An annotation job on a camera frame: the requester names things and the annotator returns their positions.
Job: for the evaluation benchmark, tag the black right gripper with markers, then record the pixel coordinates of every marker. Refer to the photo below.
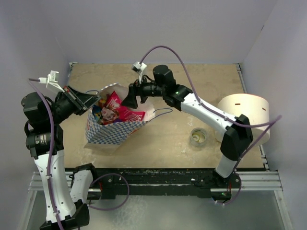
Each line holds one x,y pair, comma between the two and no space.
131,100

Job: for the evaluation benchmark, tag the aluminium frame rails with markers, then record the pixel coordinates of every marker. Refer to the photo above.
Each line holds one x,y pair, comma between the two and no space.
264,180

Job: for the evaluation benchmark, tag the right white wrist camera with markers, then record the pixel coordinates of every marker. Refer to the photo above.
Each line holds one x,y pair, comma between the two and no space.
139,68

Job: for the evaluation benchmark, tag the blue checkered paper bag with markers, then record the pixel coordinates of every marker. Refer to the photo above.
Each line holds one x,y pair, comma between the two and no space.
109,137

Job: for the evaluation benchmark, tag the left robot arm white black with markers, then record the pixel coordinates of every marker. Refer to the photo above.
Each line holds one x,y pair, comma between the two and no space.
66,207

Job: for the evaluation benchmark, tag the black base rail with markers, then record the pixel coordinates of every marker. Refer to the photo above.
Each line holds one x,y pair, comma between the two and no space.
199,182

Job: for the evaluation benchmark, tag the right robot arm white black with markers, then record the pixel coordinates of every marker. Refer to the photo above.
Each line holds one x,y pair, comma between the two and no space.
235,131

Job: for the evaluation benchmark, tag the white cylindrical paper lamp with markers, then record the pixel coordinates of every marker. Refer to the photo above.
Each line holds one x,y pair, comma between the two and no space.
254,107

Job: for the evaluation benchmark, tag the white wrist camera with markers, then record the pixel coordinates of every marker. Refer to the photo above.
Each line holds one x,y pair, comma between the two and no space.
139,68
52,82

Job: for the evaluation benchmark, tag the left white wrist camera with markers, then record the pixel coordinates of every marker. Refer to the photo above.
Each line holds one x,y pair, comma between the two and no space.
52,82

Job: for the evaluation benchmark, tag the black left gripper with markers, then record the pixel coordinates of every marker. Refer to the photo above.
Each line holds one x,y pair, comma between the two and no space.
80,102

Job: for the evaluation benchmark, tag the red Real chips bag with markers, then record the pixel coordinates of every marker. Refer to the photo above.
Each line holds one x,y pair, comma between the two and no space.
113,111

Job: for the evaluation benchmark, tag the blue colourful snack bag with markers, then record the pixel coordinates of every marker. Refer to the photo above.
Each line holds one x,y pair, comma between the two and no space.
97,110

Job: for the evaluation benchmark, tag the clear tape roll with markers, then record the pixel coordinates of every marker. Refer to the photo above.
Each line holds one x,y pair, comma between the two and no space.
198,137

